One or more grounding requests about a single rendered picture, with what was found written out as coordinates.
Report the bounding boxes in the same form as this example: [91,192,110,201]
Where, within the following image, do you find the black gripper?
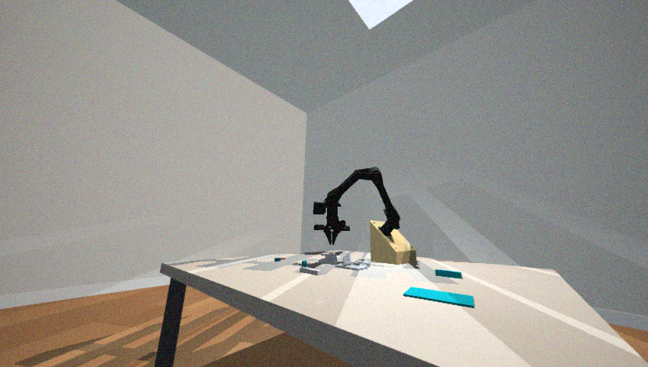
[314,214,350,245]

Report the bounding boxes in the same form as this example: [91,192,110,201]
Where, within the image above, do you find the white flat bar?
[300,267,322,275]

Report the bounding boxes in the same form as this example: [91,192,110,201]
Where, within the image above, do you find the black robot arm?
[313,167,400,236]

